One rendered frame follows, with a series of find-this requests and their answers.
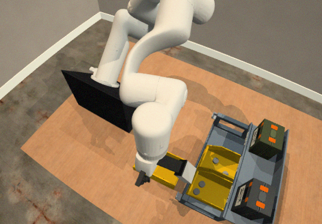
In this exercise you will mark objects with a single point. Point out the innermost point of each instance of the dark green case with orange latches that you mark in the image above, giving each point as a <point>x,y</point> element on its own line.
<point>267,139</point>

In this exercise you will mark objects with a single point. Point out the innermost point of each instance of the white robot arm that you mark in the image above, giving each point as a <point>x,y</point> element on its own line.
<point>158,99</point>

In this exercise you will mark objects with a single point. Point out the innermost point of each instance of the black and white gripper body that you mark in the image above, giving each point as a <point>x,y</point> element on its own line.
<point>147,166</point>

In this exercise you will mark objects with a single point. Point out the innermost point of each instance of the dark grey case with orange latches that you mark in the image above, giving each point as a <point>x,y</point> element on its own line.
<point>254,200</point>

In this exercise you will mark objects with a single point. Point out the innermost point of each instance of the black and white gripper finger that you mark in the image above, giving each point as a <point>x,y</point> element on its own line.
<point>142,178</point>

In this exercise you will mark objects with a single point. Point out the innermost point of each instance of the grey shelf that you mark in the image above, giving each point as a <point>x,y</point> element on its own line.
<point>250,166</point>

